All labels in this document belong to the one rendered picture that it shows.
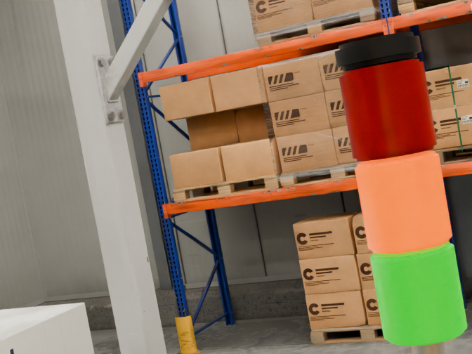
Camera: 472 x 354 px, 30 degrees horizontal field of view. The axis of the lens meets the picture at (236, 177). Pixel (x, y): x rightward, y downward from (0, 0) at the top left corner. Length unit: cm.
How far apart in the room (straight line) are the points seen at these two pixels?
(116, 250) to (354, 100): 260
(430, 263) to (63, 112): 1112
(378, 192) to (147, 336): 263
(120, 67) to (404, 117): 254
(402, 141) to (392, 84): 3
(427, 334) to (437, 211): 7
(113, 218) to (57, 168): 868
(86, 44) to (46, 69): 865
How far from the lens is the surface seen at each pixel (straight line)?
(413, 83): 51
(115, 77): 303
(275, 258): 1039
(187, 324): 943
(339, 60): 52
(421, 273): 52
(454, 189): 957
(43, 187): 1191
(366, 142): 51
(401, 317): 52
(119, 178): 305
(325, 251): 874
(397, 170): 51
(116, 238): 307
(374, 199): 52
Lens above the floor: 231
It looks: 3 degrees down
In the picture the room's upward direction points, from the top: 10 degrees counter-clockwise
